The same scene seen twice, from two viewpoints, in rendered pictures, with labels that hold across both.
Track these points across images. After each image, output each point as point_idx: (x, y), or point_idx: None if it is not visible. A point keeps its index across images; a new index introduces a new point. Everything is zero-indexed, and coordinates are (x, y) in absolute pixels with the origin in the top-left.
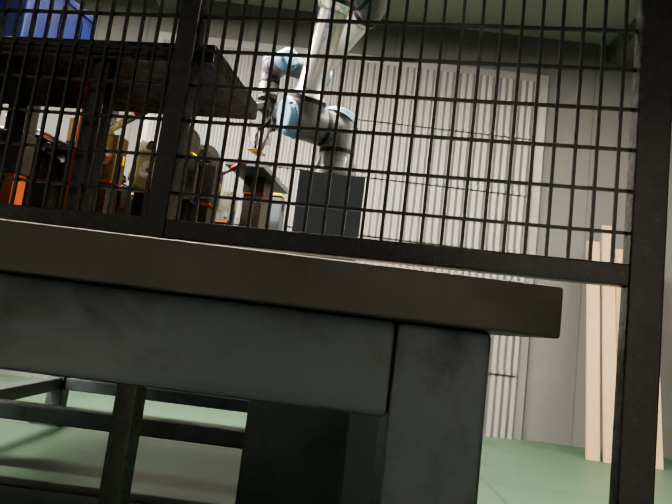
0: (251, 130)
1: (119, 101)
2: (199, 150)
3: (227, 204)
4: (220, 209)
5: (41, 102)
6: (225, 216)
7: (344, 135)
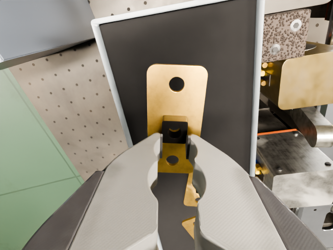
0: (262, 221)
1: None
2: None
3: (266, 154)
4: (275, 146)
5: None
6: (256, 140)
7: None
